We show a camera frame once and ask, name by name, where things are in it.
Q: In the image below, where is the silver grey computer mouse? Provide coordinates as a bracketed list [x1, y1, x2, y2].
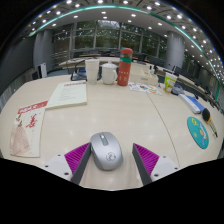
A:
[90, 131, 124, 172]

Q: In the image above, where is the blue and white book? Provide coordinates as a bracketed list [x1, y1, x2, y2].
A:
[178, 93, 206, 115]

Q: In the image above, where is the group of dark office chairs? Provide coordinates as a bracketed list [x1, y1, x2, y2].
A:
[73, 49, 161, 66]

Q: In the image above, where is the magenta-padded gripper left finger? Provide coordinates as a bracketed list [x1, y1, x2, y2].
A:
[43, 142, 92, 186]

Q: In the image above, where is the white lidded ceramic mug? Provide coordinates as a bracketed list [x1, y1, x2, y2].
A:
[100, 60, 119, 86]

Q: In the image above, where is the green printed paper cup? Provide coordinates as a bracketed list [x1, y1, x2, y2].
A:
[163, 71, 179, 94]

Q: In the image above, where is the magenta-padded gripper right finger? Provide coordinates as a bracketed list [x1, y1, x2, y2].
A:
[131, 143, 181, 187]

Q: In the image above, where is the black desk conference unit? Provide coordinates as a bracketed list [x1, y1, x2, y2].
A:
[69, 59, 88, 82]
[171, 83, 187, 97]

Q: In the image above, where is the cream paper booklet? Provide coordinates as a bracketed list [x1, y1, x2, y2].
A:
[45, 80, 88, 110]

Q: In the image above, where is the white standing appliance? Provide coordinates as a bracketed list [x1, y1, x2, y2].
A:
[36, 62, 48, 79]

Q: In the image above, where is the round teal cartoon mouse pad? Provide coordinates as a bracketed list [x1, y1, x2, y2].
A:
[186, 116, 210, 150]

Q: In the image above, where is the group of ceiling lights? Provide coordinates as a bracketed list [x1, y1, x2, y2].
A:
[31, 0, 224, 73]

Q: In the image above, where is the stack of white paper cups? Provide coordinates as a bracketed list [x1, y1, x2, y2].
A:
[84, 58, 101, 85]

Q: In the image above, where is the red and white printed leaflet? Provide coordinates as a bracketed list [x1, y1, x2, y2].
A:
[9, 100, 49, 158]

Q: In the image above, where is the colourful sticker sheet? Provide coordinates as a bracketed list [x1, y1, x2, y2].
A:
[128, 81, 163, 97]

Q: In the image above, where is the curved beige conference table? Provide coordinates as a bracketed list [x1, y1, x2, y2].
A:
[58, 55, 221, 101]

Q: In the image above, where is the red bottle with green band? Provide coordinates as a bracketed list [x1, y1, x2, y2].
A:
[117, 47, 134, 87]

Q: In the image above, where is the black microphone with yellow ring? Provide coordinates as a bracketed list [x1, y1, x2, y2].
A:
[201, 107, 219, 139]

